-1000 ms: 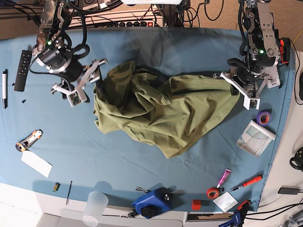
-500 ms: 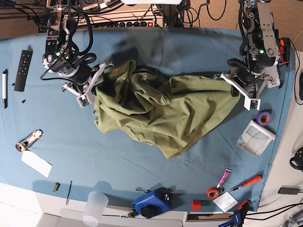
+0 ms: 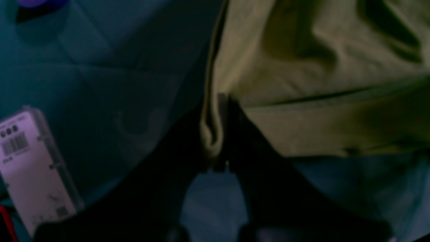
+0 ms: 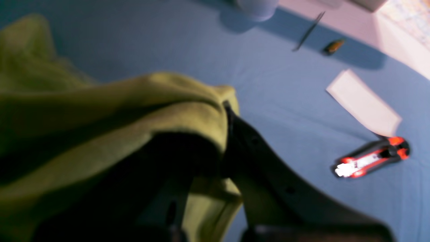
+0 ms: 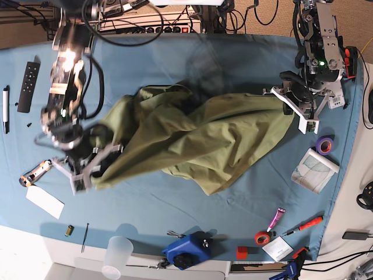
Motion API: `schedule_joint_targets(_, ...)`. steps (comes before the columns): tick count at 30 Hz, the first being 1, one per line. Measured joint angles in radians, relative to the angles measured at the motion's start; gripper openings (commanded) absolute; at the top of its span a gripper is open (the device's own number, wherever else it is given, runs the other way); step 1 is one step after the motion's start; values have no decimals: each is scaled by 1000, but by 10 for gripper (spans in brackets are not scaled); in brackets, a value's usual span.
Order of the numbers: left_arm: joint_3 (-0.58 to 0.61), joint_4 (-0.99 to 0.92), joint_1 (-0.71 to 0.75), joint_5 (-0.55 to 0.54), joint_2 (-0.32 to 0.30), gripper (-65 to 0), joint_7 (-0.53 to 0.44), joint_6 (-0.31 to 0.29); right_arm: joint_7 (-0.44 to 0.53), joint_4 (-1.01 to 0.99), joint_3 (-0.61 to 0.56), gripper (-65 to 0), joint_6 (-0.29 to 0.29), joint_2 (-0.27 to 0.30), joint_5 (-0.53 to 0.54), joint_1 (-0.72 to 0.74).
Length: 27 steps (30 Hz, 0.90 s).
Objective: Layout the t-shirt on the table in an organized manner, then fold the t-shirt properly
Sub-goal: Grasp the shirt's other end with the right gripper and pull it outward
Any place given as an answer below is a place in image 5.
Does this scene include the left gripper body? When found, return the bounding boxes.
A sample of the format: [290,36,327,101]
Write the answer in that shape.
[263,81,331,119]

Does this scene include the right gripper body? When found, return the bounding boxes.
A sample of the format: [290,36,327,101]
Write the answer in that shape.
[51,129,124,175]

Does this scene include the olive green t-shirt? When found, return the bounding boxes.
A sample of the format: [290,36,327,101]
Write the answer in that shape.
[91,84,294,195]

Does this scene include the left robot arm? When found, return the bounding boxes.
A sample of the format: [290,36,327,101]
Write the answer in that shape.
[271,1,344,124]

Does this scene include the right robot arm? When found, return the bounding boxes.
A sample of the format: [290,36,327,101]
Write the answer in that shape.
[34,1,123,183]

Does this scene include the clear plastic package box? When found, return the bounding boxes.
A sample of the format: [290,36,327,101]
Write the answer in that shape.
[328,87,346,110]

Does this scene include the purple tape roll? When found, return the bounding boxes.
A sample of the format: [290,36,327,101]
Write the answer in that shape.
[315,135,335,156]

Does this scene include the white paper card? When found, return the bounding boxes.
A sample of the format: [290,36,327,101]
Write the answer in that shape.
[26,185,65,219]

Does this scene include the orange grey utility knife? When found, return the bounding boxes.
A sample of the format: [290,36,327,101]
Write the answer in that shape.
[19,159,52,187]

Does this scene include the small green battery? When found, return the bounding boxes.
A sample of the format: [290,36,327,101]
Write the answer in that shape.
[65,225,75,237]

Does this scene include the orange black clamp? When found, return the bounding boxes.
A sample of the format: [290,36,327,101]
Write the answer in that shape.
[344,46,358,79]

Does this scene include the rolled printed paper sheet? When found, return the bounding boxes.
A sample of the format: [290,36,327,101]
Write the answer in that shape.
[291,148,340,194]

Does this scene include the black tweezers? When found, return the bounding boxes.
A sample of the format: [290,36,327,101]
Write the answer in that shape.
[81,223,89,253]

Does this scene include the translucent plastic cup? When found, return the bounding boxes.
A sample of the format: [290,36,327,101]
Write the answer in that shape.
[101,236,133,279]

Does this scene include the light blue table cloth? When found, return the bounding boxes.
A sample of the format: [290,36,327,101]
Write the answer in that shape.
[1,34,365,261]

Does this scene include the pink glue tube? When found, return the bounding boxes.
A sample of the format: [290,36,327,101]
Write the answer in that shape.
[266,208,286,232]

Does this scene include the black and white marker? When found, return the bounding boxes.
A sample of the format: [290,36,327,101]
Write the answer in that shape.
[2,85,10,134]

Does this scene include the black remote control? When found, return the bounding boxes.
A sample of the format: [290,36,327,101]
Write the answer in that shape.
[17,62,40,113]

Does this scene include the blue plastic clamp device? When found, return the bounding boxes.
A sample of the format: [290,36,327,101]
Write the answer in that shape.
[162,230,212,270]

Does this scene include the red tape roll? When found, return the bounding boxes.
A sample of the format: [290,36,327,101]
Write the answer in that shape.
[254,232,272,246]

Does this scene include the black power strip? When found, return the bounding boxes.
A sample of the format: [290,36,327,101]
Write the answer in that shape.
[145,26,191,33]

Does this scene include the black power adapter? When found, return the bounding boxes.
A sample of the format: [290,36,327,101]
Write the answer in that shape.
[342,231,372,240]

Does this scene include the white square paper note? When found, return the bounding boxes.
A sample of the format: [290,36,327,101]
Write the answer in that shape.
[262,236,293,262]

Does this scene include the red cube block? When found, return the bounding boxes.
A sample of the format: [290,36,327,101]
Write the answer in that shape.
[235,246,248,260]

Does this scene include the blue orange spring clamp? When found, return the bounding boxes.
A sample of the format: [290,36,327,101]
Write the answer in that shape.
[269,247,308,280]

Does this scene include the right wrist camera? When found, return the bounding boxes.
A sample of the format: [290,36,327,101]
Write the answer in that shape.
[70,174,91,195]

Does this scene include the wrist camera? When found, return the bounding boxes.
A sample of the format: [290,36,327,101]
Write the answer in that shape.
[298,115,319,134]
[70,174,91,195]

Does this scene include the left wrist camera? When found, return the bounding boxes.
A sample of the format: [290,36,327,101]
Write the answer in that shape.
[298,115,319,134]

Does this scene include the orange handled screwdriver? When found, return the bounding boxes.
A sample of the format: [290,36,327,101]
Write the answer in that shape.
[283,216,323,236]

